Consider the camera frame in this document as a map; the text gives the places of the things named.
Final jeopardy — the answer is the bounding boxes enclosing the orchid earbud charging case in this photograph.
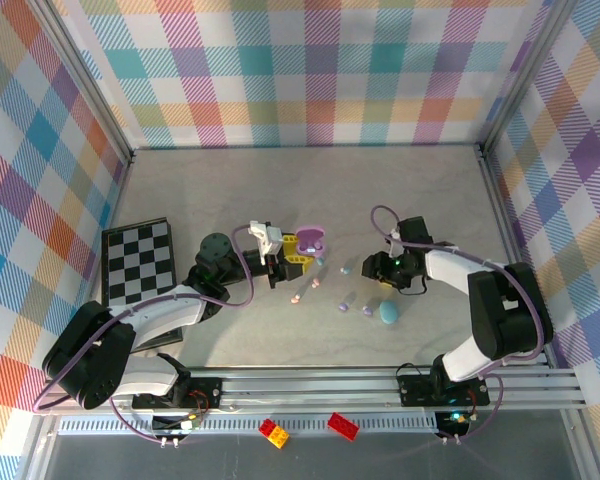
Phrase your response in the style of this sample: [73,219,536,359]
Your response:
[293,225,327,259]

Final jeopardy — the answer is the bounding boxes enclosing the blue earbud charging case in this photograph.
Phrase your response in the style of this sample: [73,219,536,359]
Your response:
[378,298,400,326]

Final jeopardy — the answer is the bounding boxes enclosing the black white checkerboard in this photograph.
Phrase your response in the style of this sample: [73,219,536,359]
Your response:
[101,216,186,346]

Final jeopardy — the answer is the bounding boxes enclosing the red toy brick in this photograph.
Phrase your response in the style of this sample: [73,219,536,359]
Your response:
[327,412,360,441]

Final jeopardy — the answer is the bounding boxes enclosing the black controller board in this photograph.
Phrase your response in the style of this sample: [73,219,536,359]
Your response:
[151,413,205,436]
[433,409,470,437]

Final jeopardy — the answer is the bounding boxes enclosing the red and yellow toy bricks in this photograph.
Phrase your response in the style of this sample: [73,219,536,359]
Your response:
[258,418,291,449]

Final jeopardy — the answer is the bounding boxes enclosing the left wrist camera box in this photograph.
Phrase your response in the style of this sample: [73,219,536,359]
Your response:
[248,220,285,266]

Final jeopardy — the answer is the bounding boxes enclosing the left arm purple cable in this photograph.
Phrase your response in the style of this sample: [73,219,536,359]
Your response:
[32,225,261,445]

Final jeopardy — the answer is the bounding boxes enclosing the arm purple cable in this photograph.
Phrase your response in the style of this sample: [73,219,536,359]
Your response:
[32,225,261,445]
[370,204,554,445]

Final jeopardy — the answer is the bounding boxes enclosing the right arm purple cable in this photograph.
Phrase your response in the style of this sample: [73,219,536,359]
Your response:
[370,204,554,445]

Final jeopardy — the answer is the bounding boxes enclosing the aluminium side rail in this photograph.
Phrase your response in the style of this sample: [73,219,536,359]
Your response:
[69,152,137,374]
[477,143,554,370]

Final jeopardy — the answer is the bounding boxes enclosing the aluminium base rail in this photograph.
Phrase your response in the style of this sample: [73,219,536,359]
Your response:
[33,366,589,415]

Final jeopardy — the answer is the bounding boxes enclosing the grey slotted cable duct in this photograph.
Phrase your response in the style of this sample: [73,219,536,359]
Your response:
[57,415,440,435]

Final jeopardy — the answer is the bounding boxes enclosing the aluminium frame post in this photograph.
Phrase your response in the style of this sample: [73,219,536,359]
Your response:
[479,0,579,154]
[27,0,134,166]

